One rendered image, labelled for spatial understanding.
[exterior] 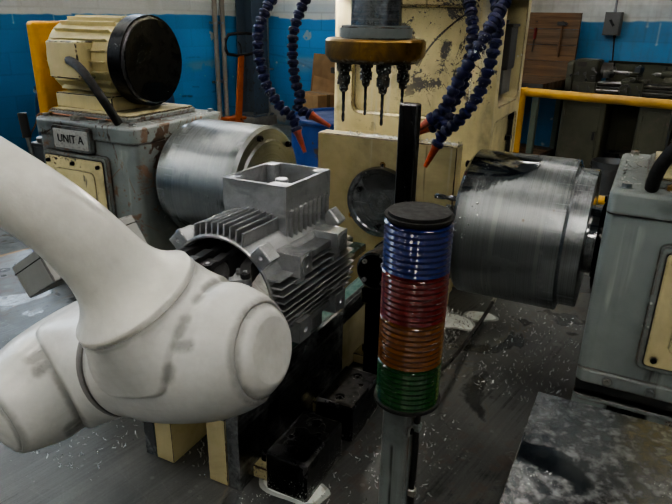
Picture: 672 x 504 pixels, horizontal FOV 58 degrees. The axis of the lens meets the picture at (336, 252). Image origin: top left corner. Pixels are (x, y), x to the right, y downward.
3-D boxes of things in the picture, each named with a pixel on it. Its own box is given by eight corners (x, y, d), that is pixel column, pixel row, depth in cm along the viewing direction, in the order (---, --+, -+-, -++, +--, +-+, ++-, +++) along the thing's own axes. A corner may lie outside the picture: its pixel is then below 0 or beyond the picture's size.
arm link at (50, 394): (117, 373, 67) (200, 370, 60) (-10, 472, 55) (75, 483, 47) (73, 287, 64) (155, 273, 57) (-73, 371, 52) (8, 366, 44)
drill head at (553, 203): (440, 254, 125) (450, 133, 116) (661, 296, 108) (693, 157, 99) (394, 300, 104) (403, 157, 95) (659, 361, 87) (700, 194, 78)
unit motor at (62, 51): (101, 183, 161) (80, 13, 145) (200, 201, 147) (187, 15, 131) (14, 209, 139) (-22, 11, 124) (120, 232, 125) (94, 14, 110)
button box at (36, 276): (122, 258, 97) (106, 229, 96) (148, 242, 93) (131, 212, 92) (28, 299, 83) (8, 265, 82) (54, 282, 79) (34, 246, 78)
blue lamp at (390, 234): (396, 251, 57) (399, 205, 56) (458, 262, 55) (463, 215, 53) (370, 272, 52) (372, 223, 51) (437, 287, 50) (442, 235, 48)
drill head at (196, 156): (187, 206, 153) (179, 106, 144) (314, 230, 138) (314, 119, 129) (112, 236, 132) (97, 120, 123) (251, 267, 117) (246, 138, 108)
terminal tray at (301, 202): (270, 206, 93) (269, 160, 91) (331, 217, 89) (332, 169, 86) (222, 227, 83) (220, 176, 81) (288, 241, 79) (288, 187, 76)
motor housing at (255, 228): (249, 292, 100) (246, 179, 94) (353, 318, 92) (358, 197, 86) (166, 343, 83) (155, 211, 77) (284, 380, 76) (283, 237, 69)
